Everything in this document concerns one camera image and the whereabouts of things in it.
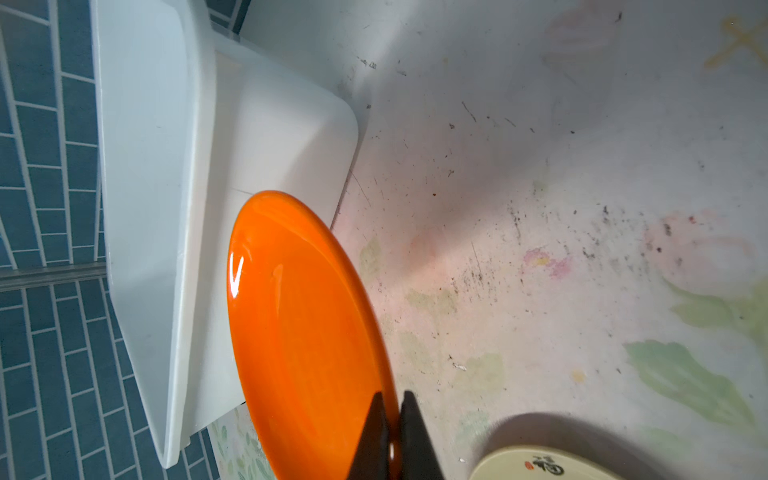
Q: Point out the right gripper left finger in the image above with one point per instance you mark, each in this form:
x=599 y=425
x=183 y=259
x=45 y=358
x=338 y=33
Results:
x=371 y=458

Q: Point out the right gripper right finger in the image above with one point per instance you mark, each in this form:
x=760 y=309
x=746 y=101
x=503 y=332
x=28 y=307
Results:
x=419 y=460

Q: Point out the cream yellow plate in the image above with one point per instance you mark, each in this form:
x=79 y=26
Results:
x=535 y=462

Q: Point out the orange round plate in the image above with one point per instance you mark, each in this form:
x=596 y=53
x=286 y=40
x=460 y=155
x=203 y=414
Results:
x=308 y=349

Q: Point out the white plastic bin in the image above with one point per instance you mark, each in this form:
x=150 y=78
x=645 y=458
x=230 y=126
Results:
x=193 y=121

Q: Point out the left aluminium corner post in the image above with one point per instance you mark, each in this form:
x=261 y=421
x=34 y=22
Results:
x=31 y=278

